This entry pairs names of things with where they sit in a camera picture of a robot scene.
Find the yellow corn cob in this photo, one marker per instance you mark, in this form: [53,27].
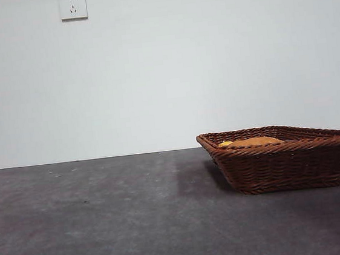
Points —
[225,143]

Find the brown potato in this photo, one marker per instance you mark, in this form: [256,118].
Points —
[256,141]

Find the brown wicker basket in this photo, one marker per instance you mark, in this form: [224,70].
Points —
[283,167]

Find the white wall socket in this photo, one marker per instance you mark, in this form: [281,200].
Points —
[73,6]

